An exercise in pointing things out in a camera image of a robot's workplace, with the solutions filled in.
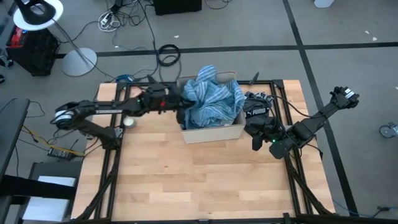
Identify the grey Puma underwear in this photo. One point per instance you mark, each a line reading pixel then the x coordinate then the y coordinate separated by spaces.
pixel 256 109

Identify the red item on crate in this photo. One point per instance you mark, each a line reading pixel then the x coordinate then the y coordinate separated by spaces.
pixel 17 34

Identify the black aluminium table frame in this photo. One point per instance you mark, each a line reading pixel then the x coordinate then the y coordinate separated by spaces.
pixel 113 199

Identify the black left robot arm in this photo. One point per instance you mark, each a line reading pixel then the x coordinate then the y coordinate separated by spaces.
pixel 102 109

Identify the black desk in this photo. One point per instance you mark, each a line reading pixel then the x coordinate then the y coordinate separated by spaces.
pixel 11 124

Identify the blue striped garment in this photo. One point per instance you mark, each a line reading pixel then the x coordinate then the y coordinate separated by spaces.
pixel 214 99

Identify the white power strip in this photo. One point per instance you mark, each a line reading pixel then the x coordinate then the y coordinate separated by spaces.
pixel 107 20

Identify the white floor object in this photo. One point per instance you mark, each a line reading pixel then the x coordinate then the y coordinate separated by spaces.
pixel 323 3

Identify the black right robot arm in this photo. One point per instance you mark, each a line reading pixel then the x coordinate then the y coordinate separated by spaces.
pixel 311 124

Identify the open cardboard box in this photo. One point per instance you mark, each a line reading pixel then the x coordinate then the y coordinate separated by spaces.
pixel 214 135

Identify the grey caster wheel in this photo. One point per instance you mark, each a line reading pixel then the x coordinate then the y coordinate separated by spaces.
pixel 387 131

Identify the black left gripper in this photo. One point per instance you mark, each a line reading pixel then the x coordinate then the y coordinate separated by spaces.
pixel 164 101

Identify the small white tape roll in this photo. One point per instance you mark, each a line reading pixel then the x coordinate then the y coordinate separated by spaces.
pixel 129 122

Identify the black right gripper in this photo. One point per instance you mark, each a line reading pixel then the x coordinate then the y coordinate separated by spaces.
pixel 269 133

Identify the white floor lamp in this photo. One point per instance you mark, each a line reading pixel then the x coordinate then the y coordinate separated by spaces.
pixel 79 62

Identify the black box on floor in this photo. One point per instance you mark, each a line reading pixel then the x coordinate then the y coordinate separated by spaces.
pixel 177 6

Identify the grey white floor cabinet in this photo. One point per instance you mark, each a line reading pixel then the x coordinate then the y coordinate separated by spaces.
pixel 46 208

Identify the black power supply brick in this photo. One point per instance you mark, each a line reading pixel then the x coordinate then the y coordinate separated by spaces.
pixel 60 153

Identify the black storage crate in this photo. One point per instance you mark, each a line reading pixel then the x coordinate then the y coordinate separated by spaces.
pixel 37 53

